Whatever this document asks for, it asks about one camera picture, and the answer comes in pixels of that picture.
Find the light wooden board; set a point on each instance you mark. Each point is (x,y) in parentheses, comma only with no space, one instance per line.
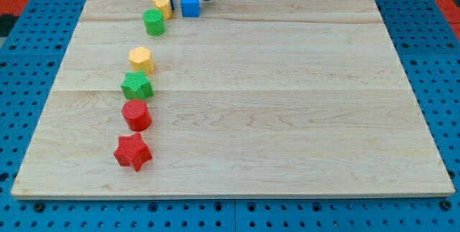
(252,99)

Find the red cylinder block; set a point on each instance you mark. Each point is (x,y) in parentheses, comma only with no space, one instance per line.
(136,114)

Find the green star block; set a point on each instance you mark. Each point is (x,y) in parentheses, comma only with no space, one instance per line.
(136,85)

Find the yellow hexagon block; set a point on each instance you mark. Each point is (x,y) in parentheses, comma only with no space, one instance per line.
(141,58)

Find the blue cube block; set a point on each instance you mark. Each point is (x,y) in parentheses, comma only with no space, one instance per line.
(190,8)

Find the red star block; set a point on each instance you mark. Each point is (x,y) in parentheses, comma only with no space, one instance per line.
(132,151)

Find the green cylinder block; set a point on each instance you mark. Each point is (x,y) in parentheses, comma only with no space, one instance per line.
(153,22)

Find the yellow heart block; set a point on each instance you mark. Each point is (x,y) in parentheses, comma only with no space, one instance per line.
(165,7)

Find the blue perforated metal base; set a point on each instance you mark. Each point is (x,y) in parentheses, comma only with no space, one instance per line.
(428,49)

